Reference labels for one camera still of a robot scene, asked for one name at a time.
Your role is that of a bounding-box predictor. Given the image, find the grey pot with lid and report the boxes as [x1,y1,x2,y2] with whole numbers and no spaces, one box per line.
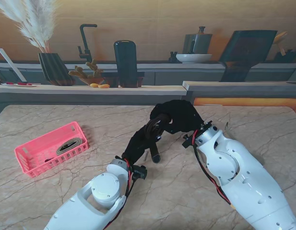
[182,26,213,55]

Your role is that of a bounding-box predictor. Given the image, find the dark ribbed vase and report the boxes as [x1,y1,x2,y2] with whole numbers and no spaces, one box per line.
[38,52,75,86]

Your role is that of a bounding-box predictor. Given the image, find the white leaning board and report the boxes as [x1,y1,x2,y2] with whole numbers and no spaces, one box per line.
[0,47,27,83]

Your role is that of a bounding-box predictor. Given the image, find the dark brown webbing belt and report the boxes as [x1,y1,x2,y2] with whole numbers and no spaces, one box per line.
[144,113,173,164]

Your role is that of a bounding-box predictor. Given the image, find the tall dark canister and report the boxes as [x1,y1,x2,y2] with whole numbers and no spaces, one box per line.
[113,40,139,88]

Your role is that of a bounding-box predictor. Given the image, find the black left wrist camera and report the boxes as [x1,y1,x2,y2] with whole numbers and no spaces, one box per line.
[132,164,148,181]

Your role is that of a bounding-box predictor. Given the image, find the plate with red slices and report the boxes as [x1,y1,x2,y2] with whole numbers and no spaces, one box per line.
[0,81,37,87]

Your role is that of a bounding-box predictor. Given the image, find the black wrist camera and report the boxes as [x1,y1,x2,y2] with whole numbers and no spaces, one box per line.
[182,134,194,149]
[132,164,148,181]

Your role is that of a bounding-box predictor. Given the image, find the cactus plant in bowl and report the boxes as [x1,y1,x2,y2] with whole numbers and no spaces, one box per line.
[68,59,105,86]

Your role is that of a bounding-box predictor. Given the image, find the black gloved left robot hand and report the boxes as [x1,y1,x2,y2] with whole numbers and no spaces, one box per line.
[122,124,163,166]

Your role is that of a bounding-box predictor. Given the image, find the red black arm cables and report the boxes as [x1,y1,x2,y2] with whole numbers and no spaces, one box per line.
[192,130,236,209]
[104,158,138,230]

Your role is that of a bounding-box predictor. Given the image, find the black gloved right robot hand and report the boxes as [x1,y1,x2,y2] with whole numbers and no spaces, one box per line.
[149,100,206,135]

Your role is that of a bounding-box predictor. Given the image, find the black kitchen faucet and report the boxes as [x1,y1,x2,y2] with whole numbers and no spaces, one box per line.
[77,23,98,63]

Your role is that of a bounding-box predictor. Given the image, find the grey counter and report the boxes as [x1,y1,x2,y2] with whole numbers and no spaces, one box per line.
[182,80,296,106]

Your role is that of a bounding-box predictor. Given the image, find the pink plastic storage basket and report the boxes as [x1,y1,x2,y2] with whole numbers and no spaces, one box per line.
[14,121,90,178]

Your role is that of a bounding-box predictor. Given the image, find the beige braided belt black leather ends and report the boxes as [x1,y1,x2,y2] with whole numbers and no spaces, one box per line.
[44,137,83,164]

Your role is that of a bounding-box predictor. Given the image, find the red black right arm cables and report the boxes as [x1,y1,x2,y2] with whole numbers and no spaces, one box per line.
[192,130,236,209]

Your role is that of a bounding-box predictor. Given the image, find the white speckled bowl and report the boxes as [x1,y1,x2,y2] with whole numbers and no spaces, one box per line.
[176,53,213,64]

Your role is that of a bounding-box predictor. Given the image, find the red black left arm cables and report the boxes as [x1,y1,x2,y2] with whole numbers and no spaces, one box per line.
[104,158,138,230]

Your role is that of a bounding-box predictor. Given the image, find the white pampas grass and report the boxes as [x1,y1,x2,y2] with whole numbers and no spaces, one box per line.
[0,0,57,54]

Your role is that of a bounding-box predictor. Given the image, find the dark utensil holder with utensils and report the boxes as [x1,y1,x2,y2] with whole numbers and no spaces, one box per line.
[273,31,296,63]

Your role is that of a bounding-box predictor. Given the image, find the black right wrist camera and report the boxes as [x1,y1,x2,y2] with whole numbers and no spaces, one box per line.
[182,134,194,149]

